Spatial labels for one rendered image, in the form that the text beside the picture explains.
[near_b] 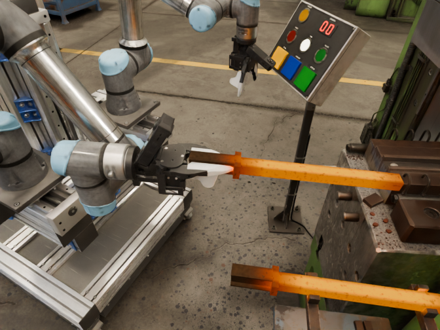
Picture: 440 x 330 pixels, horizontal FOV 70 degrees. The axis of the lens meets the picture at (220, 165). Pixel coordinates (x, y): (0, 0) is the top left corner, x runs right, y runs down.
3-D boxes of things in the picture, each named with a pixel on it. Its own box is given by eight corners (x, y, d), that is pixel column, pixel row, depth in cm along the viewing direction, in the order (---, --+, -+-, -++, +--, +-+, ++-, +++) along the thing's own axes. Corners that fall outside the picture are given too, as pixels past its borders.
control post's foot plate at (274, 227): (268, 233, 186) (270, 224, 180) (266, 205, 202) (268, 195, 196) (305, 236, 185) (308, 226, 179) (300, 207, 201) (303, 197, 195)
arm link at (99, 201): (131, 190, 80) (124, 158, 73) (106, 223, 72) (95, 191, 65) (104, 182, 82) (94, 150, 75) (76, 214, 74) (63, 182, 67)
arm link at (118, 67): (98, 89, 128) (89, 57, 119) (117, 75, 138) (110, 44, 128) (123, 95, 125) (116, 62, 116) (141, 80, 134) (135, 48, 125)
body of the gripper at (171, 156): (191, 171, 71) (139, 167, 71) (190, 141, 65) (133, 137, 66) (186, 197, 65) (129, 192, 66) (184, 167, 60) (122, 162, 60)
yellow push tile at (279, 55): (276, 69, 128) (287, 52, 125) (268, 62, 134) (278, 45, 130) (279, 71, 129) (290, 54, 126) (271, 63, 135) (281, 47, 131)
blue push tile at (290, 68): (289, 80, 121) (300, 62, 118) (279, 71, 127) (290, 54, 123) (292, 81, 122) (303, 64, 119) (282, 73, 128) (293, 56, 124)
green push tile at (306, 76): (303, 91, 114) (315, 73, 111) (292, 82, 120) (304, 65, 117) (306, 93, 115) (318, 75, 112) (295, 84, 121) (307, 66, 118)
